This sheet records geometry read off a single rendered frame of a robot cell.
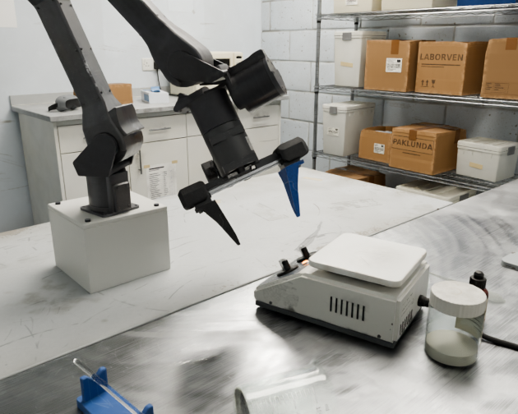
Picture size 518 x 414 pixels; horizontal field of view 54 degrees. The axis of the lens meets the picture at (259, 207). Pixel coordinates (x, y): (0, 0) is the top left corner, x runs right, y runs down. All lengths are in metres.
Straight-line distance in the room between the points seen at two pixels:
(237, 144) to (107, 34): 2.98
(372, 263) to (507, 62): 2.22
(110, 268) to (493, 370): 0.52
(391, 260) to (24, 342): 0.46
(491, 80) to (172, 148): 1.82
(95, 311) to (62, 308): 0.05
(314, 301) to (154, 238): 0.28
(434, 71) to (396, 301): 2.43
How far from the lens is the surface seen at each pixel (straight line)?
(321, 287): 0.64
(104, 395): 0.56
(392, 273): 0.62
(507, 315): 0.77
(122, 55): 3.66
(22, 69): 3.42
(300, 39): 4.06
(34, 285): 0.84
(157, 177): 3.19
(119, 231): 0.77
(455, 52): 2.91
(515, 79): 2.77
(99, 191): 0.77
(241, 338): 0.64
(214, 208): 0.67
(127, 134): 0.73
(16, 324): 0.74
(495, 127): 3.21
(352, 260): 0.64
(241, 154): 0.68
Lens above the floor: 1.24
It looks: 18 degrees down
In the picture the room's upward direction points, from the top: straight up
